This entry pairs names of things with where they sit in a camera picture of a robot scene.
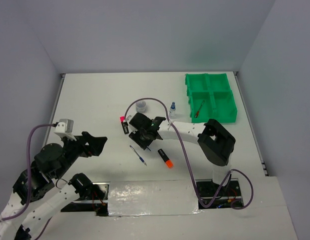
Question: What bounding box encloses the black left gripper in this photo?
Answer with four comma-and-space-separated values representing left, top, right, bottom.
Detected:
55, 130, 108, 178

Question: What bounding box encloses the blue gel pen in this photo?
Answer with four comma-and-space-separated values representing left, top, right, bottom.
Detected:
129, 145, 147, 166

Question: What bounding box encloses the red gel pen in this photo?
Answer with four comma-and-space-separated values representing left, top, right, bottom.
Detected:
194, 100, 205, 118

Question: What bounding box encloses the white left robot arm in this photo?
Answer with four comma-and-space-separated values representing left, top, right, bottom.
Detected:
0, 131, 108, 240

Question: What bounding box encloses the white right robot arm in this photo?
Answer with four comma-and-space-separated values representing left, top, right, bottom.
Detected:
128, 112, 235, 196

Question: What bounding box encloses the pink highlighter marker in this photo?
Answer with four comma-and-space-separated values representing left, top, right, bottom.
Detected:
120, 116, 129, 135

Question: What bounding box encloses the orange highlighter marker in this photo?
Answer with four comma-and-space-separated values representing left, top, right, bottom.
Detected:
158, 149, 174, 169

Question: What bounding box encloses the clear paper clip jar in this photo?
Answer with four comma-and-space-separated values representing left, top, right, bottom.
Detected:
135, 100, 147, 114

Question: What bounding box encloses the small clear spray bottle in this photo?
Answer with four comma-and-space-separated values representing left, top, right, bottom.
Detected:
169, 102, 176, 119

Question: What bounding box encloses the silver foil sheet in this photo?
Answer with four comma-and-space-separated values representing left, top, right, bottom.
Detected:
108, 180, 200, 217

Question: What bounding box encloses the green four-compartment bin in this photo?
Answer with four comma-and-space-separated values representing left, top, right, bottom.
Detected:
185, 73, 237, 124

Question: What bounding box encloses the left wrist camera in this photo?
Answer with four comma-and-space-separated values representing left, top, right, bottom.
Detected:
54, 119, 76, 141

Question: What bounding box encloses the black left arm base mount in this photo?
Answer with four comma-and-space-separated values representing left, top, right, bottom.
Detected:
61, 182, 110, 217

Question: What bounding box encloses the aluminium table edge rail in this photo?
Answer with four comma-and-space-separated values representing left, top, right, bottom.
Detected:
32, 73, 66, 181

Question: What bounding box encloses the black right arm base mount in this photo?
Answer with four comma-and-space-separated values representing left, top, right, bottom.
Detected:
196, 178, 243, 209

